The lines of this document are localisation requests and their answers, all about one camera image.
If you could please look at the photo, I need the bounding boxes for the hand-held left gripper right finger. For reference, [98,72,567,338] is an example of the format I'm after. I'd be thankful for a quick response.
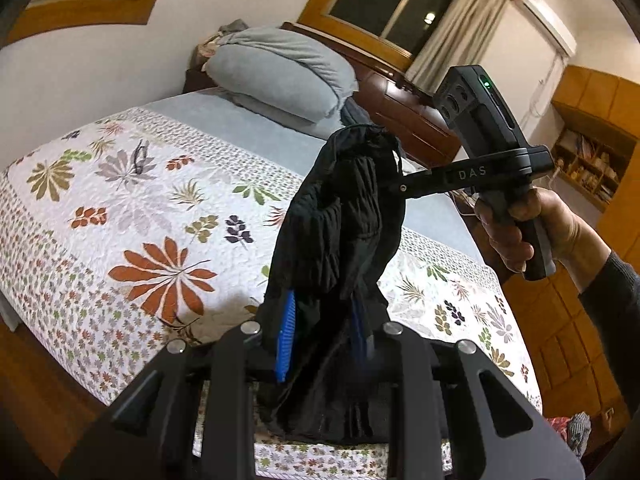
[350,300,587,480]

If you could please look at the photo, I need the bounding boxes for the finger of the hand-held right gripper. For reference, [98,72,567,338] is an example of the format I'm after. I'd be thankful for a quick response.
[389,167,446,199]

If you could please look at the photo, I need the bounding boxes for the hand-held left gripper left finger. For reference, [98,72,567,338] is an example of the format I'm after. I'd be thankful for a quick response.
[57,292,298,480]

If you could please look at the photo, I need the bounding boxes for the black pants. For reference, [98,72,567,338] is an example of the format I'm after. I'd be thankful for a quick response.
[257,124,407,445]

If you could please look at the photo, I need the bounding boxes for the person's right forearm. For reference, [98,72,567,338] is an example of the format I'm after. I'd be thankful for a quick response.
[577,249,640,376]

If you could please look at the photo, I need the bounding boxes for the person's right hand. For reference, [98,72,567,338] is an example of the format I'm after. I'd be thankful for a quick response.
[472,187,610,295]

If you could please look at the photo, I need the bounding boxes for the beige curtain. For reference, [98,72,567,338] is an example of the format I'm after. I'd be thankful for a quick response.
[404,0,509,97]

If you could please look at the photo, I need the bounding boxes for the white air conditioner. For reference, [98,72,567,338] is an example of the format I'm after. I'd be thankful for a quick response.
[520,0,579,57]

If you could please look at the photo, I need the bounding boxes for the grey pillow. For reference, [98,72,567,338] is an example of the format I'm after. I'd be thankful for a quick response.
[220,89,332,127]
[206,27,360,122]

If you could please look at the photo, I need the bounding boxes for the floral quilt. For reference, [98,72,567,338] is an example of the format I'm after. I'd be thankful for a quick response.
[0,107,545,480]

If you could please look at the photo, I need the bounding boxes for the grey bed sheet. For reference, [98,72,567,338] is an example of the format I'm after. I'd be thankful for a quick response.
[142,87,475,242]

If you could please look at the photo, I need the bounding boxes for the wooden wardrobe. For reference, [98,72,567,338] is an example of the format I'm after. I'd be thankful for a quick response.
[500,65,640,443]

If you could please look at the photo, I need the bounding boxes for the red plaid cloth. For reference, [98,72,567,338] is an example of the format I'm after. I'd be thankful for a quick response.
[544,414,572,444]

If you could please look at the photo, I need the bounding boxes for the grey knitted cloth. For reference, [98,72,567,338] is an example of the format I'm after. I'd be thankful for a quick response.
[567,411,594,457]

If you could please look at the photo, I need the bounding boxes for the beige clothes pile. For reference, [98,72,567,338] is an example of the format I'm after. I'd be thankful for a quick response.
[194,19,251,72]

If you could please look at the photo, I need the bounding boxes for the wooden wall shelf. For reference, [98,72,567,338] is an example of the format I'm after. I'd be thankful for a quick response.
[552,100,634,214]

